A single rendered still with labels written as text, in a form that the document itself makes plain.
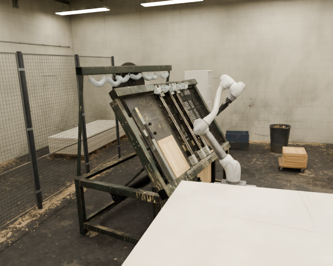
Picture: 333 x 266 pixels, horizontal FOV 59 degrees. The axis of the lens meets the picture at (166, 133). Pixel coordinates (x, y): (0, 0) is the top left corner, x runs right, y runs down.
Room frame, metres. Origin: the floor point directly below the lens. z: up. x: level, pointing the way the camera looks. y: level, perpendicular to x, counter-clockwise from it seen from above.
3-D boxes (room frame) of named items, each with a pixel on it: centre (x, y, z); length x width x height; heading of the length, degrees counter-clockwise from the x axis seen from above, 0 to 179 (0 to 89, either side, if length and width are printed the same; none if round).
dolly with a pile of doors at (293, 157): (5.86, -2.60, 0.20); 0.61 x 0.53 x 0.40; 162
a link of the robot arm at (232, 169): (3.12, -0.73, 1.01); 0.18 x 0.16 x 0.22; 178
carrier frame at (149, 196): (4.20, 0.08, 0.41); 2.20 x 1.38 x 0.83; 151
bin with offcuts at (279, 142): (7.15, -2.83, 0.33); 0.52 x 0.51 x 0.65; 162
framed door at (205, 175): (4.28, -0.50, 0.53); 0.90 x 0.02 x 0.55; 151
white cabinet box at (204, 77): (7.60, -0.87, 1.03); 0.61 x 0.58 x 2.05; 162
